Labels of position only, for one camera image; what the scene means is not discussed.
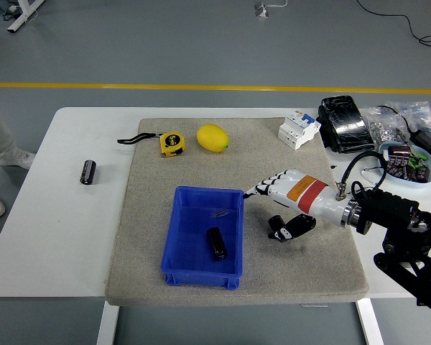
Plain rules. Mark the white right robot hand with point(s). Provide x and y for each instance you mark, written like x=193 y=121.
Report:
x=309 y=194

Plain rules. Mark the dark cylindrical battery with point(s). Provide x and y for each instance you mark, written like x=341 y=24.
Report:
x=274 y=222
x=88 y=172
x=217 y=244

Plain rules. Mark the blue plastic box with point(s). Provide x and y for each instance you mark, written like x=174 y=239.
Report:
x=194 y=251

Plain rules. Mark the grey-brown mat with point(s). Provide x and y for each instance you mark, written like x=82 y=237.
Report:
x=273 y=158

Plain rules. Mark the white circuit breaker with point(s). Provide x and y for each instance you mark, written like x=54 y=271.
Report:
x=297 y=130

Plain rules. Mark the black wrapped device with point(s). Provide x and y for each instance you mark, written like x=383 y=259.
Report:
x=346 y=125

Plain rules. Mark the light blue bowl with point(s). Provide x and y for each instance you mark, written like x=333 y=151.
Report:
x=393 y=178

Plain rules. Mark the dark capacitor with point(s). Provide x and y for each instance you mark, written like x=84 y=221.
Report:
x=395 y=167
x=411 y=173
x=422 y=174

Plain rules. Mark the metal paper clip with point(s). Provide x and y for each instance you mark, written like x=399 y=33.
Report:
x=219 y=213

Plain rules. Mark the clear bag of nuts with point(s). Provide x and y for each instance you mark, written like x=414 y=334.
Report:
x=382 y=129

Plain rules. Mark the large maroon capacitor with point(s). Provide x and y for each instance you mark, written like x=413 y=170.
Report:
x=398 y=151

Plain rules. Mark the green terminal block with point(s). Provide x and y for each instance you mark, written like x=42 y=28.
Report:
x=414 y=161

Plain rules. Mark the yellow lemon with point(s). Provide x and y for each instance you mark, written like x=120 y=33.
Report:
x=212 y=138

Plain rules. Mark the black power adapter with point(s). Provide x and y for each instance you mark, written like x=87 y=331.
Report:
x=425 y=142

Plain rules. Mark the clear bag of screws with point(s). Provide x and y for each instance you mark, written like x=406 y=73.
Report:
x=424 y=115

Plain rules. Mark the white table leg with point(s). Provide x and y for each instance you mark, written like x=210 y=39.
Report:
x=370 y=323
x=107 y=323

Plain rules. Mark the yellow tape measure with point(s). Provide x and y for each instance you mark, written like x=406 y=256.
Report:
x=172 y=144

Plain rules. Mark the silver floor socket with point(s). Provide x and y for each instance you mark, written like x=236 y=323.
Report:
x=261 y=10

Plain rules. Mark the white floor stand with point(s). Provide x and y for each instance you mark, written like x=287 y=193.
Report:
x=21 y=18

